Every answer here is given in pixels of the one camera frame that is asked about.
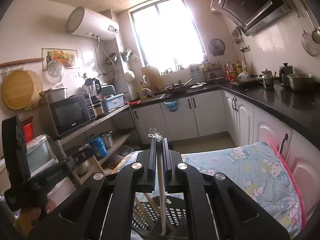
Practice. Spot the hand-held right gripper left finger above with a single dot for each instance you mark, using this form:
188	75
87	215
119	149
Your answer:
150	160

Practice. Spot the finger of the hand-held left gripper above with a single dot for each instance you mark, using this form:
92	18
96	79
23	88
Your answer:
80	158

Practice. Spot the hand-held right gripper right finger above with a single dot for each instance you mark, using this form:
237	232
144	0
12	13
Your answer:
170	160

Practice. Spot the group of wooden chopsticks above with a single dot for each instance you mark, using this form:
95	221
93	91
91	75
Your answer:
141	208

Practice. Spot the plastic chopstick pair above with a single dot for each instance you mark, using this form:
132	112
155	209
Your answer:
162	212

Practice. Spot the dark green perforated utensil holder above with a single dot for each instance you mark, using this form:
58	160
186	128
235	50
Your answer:
172	215

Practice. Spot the person's left hand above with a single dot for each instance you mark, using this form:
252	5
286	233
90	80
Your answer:
27	220

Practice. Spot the blue tin can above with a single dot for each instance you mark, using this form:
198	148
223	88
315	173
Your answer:
98	147

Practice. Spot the red plastic bucket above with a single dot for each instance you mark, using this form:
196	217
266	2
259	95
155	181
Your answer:
28	132

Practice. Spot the small steel pot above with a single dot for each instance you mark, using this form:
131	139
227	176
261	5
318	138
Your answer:
107	138

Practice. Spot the black microwave oven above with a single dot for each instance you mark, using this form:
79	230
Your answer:
70	115

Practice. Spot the metal kitchen shelf rack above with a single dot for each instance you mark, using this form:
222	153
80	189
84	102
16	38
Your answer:
110	116

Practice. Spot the blue hanging bin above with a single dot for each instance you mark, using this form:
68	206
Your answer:
172	105

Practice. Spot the kitchen base cabinets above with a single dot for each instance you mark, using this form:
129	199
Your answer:
212	115

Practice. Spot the round wooden cutting board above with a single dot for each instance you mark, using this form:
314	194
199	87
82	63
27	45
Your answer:
18	90

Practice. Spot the grey-blue dish tub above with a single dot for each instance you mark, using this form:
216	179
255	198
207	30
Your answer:
113	102

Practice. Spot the box on microwave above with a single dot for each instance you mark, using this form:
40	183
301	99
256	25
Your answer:
56	95

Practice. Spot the cartoon cat printed tablecloth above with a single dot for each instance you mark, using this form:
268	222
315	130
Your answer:
237	170

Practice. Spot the blender with dark base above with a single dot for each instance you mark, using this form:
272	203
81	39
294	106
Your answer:
91	90

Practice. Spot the black wok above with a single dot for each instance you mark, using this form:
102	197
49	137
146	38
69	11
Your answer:
176	88

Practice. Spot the wooden rolling pin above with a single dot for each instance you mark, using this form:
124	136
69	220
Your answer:
22	62

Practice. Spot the countertop spice rack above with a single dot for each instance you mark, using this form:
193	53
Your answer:
207	71

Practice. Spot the cluster of condiment bottles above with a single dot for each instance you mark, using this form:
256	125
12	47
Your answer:
233	71

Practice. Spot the black kitchen countertop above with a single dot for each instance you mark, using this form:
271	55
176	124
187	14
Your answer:
275	100

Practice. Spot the kitchen window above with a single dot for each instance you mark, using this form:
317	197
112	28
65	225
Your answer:
167	35

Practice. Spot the steel kettle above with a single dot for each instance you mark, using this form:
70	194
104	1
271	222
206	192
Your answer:
266	78

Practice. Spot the white water heater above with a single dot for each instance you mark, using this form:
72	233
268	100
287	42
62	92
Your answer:
92	23

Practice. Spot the dark kettle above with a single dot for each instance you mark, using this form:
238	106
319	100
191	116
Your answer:
285	73

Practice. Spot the steel basin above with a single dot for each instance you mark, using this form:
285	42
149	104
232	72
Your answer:
300	82

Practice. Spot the black range hood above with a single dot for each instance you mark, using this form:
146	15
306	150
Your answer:
247	2

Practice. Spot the steel ladle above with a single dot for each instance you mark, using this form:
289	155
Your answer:
315	33

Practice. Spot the fruit wall poster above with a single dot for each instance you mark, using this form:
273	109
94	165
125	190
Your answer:
60	58

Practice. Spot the small dark wall fan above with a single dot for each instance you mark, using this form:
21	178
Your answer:
217	46

